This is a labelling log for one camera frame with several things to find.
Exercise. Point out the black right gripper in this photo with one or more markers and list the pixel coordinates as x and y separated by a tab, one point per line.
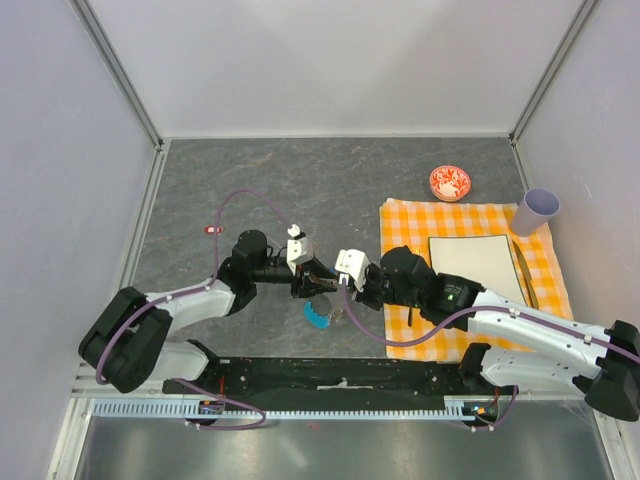
364	294

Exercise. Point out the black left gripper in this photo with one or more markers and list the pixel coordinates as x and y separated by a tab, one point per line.
311	272

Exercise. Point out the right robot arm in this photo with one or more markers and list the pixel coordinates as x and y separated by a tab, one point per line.
601	363

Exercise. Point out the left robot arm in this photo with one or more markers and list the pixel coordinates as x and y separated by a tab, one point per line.
127	345

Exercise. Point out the red key tag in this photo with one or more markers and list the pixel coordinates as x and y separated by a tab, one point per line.
213	230

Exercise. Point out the white square plate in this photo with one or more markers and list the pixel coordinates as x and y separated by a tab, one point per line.
484	259

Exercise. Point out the red patterned bowl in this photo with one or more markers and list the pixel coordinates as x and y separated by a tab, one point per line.
450	183

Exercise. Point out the gold knife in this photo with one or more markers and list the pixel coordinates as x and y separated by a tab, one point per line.
526	275

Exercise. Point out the lilac plastic cup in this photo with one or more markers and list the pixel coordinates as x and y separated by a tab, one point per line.
537	207

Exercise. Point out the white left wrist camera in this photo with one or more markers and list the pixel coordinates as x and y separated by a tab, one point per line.
299	248

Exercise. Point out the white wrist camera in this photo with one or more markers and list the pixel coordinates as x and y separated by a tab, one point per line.
299	248
351	265

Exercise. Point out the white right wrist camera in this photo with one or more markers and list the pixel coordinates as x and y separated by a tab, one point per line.
351	265

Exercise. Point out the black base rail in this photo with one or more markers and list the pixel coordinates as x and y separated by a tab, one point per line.
334	384

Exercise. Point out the light blue cable duct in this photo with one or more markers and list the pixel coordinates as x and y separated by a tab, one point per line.
197	410

